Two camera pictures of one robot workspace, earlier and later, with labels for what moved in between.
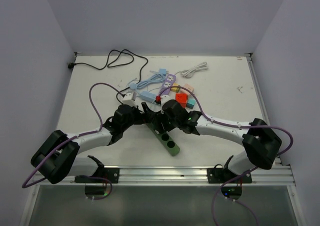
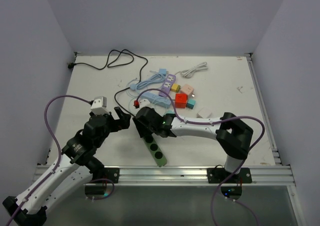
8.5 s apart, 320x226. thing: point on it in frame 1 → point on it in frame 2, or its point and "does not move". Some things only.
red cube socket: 182,98 does not move
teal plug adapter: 191,103 does not move
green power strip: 167,141 → 158,156
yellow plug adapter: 174,89 does not move
